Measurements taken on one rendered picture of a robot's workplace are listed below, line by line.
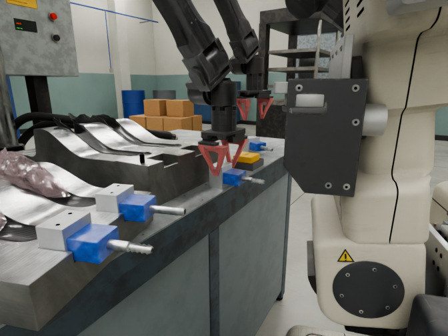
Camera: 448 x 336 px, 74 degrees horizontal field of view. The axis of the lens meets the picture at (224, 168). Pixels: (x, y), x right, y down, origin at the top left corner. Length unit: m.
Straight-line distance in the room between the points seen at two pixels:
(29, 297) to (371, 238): 0.44
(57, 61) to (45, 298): 1.22
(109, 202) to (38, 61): 1.05
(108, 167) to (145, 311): 0.30
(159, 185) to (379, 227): 0.39
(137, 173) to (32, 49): 0.94
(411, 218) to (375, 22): 0.27
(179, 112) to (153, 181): 5.05
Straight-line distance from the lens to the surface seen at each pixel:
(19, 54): 1.42
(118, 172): 0.64
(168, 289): 0.70
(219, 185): 0.70
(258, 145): 1.03
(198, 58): 0.60
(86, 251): 0.38
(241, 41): 0.98
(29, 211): 0.52
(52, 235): 0.40
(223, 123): 0.66
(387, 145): 0.51
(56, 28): 1.52
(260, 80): 1.04
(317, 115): 0.43
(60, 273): 0.38
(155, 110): 5.90
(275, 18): 4.82
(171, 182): 0.64
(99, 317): 0.58
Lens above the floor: 1.04
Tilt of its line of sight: 16 degrees down
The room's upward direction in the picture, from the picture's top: straight up
